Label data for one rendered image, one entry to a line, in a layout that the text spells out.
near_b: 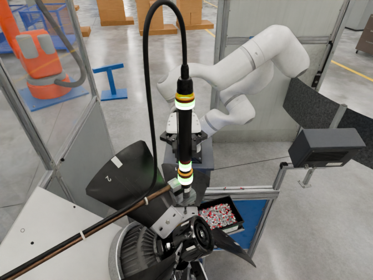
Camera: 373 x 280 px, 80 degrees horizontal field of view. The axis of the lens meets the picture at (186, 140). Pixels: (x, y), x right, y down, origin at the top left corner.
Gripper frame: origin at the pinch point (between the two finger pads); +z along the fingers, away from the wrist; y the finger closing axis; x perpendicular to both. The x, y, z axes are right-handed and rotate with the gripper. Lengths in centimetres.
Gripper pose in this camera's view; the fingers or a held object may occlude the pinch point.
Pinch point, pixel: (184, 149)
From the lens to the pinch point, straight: 59.7
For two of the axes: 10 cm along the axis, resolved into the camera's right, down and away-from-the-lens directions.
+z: 0.4, 6.2, -7.8
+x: 0.0, -7.8, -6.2
